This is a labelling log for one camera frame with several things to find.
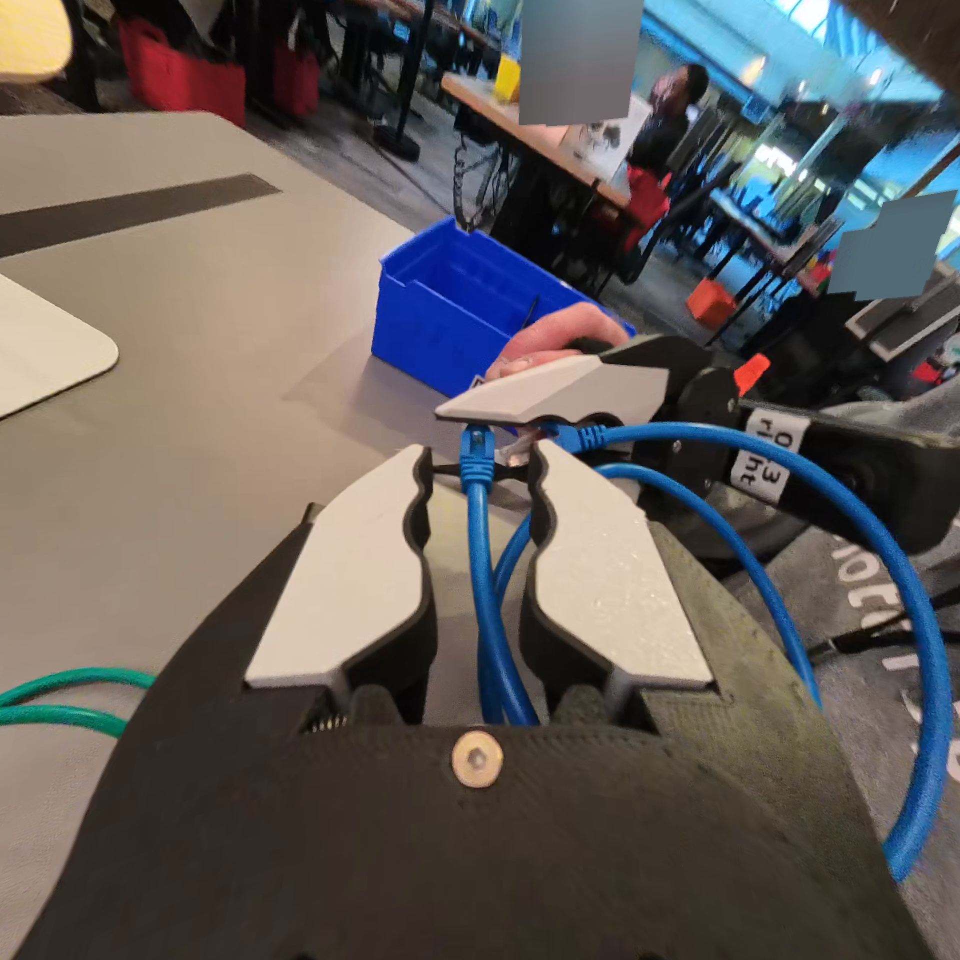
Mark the black pole stand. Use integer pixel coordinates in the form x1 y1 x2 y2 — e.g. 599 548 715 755
372 0 438 163

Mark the person's right hand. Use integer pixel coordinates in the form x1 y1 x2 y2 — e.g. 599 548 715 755
485 303 631 384

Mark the orange box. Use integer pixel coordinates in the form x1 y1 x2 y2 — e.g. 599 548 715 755
687 278 739 329

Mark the wooden table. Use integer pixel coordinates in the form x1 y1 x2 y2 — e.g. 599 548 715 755
441 71 633 213

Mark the green cable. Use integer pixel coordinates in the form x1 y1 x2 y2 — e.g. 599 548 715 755
0 666 158 741

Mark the black lanyard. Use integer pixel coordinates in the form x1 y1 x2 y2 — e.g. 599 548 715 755
819 622 935 655

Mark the red bag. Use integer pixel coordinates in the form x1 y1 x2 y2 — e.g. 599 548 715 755
272 39 323 118

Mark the red storage bin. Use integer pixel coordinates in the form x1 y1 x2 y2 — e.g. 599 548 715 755
118 18 248 129

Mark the blue plastic bin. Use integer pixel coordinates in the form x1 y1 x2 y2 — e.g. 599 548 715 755
370 215 638 399

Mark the red chair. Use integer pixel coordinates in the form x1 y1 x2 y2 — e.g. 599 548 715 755
598 165 672 255

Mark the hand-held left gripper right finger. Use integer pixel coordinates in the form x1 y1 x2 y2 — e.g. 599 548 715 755
519 438 716 725

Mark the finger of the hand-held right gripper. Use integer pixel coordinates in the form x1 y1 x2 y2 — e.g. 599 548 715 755
434 354 672 426

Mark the black tape strip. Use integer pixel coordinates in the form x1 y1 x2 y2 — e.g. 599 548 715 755
0 173 283 261

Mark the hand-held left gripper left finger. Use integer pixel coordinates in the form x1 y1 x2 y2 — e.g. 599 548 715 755
242 444 438 725

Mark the blue ethernet cable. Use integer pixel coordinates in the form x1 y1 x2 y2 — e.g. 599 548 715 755
458 420 954 883

